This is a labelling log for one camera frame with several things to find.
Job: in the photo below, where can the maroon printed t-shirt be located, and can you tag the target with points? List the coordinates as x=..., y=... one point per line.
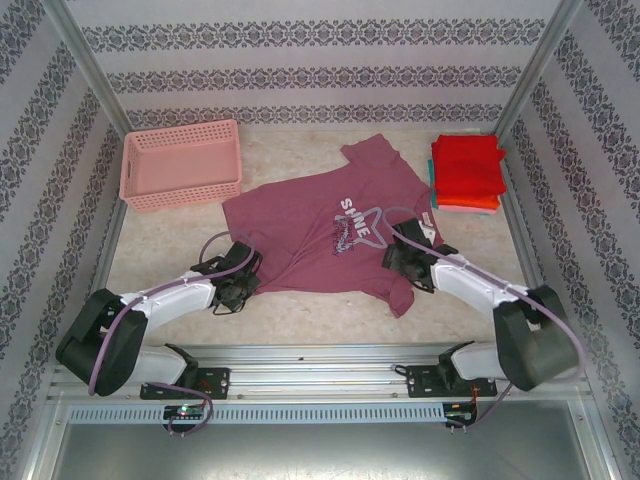
x=300, y=240

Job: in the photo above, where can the pink plastic basket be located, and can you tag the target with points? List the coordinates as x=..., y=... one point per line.
x=175, y=165

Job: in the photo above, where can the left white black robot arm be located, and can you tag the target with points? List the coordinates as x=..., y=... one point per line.
x=175, y=300

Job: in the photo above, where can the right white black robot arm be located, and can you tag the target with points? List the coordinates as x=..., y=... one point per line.
x=470, y=285

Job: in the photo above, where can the pink folded t-shirt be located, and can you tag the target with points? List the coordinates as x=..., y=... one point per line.
x=470, y=212

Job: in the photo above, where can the orange folded t-shirt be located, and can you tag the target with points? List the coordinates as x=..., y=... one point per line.
x=470, y=202

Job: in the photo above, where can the teal folded t-shirt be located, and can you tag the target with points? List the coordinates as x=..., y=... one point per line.
x=430, y=175

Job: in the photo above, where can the red folded t-shirt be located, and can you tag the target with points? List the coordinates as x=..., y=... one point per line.
x=467, y=165

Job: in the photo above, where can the grey metal sheet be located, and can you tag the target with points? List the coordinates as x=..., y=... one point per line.
x=320, y=450

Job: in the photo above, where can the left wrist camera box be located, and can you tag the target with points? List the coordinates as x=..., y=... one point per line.
x=237, y=265

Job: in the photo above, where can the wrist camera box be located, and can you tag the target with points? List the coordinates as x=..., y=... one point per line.
x=237, y=265
x=428, y=227

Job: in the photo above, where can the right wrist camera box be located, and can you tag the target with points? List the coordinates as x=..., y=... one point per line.
x=428, y=227

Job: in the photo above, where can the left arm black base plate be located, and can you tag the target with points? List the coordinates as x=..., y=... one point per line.
x=220, y=382

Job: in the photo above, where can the aluminium mounting rail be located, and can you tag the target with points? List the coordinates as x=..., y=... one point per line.
x=320, y=380

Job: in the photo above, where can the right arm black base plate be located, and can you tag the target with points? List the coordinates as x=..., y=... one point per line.
x=420, y=385

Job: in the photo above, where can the aluminium side rail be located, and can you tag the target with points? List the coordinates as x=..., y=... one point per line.
x=525, y=225
x=112, y=225

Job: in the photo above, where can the aluminium frame post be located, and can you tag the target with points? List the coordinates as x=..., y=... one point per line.
x=94, y=75
x=535, y=75

